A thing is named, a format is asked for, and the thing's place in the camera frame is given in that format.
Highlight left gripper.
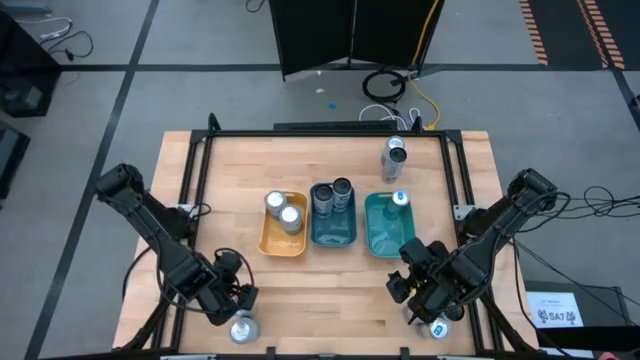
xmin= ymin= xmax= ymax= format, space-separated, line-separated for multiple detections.
xmin=187 ymin=259 xmax=260 ymax=327

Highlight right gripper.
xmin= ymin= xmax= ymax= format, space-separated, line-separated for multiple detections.
xmin=387 ymin=254 xmax=474 ymax=324

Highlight teal plastic bin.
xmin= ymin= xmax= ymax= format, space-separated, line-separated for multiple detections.
xmin=363 ymin=191 xmax=418 ymax=259

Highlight yellow plastic bin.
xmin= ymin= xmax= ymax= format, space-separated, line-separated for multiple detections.
xmin=256 ymin=189 xmax=310 ymax=258

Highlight dark blue plastic bin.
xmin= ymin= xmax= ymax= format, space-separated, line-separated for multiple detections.
xmin=308 ymin=182 xmax=359 ymax=250

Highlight dark cans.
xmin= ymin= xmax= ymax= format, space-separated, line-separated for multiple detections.
xmin=311 ymin=183 xmax=335 ymax=219

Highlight white paper sign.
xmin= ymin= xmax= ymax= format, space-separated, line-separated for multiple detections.
xmin=526 ymin=291 xmax=585 ymax=329

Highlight black box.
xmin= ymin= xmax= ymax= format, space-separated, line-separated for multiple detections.
xmin=522 ymin=279 xmax=640 ymax=351

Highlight black folding partition screen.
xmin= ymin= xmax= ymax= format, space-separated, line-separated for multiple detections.
xmin=268 ymin=0 xmax=446 ymax=81

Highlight black case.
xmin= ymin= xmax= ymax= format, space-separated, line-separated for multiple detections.
xmin=0 ymin=122 xmax=31 ymax=201

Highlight black mat with orange stripes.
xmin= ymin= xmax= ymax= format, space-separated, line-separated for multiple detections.
xmin=518 ymin=0 xmax=640 ymax=71

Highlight black cabinet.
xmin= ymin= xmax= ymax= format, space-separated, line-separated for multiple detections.
xmin=0 ymin=9 xmax=64 ymax=119

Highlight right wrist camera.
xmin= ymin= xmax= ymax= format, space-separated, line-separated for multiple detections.
xmin=398 ymin=237 xmax=437 ymax=267

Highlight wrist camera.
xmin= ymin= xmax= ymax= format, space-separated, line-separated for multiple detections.
xmin=213 ymin=248 xmax=243 ymax=275
xmin=398 ymin=237 xmax=437 ymax=267

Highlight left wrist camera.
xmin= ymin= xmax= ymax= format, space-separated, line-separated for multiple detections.
xmin=213 ymin=248 xmax=243 ymax=275

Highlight black aluminium table frame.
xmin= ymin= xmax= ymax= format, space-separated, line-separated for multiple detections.
xmin=113 ymin=112 xmax=541 ymax=357

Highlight coiled black cable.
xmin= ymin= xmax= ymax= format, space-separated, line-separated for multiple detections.
xmin=361 ymin=68 xmax=407 ymax=105

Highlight black cable bundle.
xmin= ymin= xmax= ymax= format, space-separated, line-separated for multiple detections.
xmin=509 ymin=184 xmax=640 ymax=311

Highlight yellow cable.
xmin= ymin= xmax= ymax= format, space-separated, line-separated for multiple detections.
xmin=407 ymin=0 xmax=441 ymax=132

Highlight white cable with adapter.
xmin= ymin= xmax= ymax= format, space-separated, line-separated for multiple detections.
xmin=17 ymin=16 xmax=74 ymax=41

